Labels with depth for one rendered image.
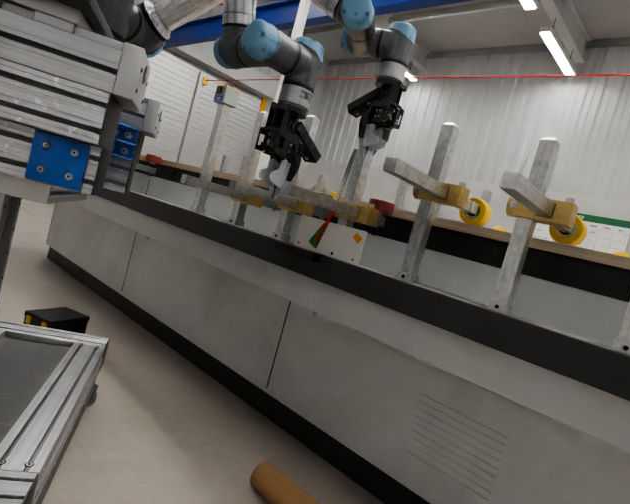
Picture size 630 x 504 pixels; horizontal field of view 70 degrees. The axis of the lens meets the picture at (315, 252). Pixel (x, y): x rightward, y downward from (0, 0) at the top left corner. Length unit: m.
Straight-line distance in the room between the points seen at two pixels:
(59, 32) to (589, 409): 1.19
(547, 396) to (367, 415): 0.63
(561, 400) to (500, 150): 8.35
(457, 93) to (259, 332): 8.74
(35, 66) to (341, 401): 1.25
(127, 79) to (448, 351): 0.91
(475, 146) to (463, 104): 0.97
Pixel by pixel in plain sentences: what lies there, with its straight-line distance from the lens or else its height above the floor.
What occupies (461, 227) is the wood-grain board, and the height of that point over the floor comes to 0.89.
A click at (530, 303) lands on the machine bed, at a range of 1.32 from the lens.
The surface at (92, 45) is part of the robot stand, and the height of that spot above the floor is 0.97.
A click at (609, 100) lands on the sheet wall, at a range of 9.07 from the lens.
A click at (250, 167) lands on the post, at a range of 1.70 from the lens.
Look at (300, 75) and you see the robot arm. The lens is 1.08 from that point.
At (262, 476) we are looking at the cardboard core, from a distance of 1.42.
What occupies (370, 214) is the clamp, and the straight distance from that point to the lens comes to 1.30.
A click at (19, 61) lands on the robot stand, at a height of 0.91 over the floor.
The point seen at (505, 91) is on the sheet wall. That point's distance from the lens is 9.73.
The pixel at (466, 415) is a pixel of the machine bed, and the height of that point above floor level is 0.38.
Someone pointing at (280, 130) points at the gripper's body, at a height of 0.96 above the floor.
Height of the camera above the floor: 0.78
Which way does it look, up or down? 3 degrees down
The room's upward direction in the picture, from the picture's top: 15 degrees clockwise
